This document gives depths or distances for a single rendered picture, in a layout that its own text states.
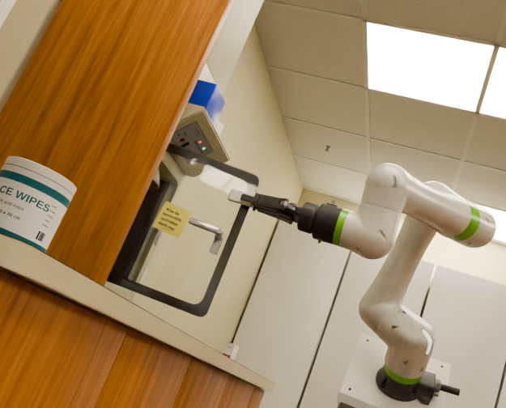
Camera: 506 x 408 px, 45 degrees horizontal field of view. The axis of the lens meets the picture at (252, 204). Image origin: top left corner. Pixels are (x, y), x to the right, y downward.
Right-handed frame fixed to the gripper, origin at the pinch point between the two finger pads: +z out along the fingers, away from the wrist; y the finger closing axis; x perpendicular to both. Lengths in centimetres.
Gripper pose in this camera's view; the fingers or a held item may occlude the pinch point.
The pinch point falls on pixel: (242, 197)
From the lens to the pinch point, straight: 157.1
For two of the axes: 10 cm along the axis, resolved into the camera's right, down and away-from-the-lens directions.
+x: -3.6, 8.9, -2.8
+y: -1.9, -3.6, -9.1
